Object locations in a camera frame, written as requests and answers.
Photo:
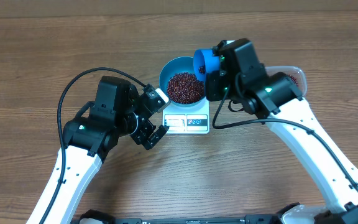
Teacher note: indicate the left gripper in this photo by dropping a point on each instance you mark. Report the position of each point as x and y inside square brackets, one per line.
[142, 135]

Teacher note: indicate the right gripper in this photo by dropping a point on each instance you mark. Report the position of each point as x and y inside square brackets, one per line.
[215, 78]

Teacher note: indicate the blue plastic measuring scoop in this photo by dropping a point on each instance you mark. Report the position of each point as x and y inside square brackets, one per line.
[205, 62]

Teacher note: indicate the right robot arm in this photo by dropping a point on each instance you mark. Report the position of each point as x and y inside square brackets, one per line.
[276, 98]

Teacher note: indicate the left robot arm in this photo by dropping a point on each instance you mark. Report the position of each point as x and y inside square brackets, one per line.
[118, 110]

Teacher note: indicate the red beans in bowl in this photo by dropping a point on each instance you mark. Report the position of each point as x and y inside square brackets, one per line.
[185, 88]

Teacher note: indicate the blue metal bowl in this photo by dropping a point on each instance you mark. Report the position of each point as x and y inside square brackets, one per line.
[177, 65]

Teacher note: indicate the white digital kitchen scale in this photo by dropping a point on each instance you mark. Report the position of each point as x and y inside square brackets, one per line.
[187, 119]

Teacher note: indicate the red adzuki beans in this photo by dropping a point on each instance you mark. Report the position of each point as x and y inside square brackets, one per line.
[202, 71]

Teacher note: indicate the clear plastic container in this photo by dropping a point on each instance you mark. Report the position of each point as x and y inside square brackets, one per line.
[291, 70]

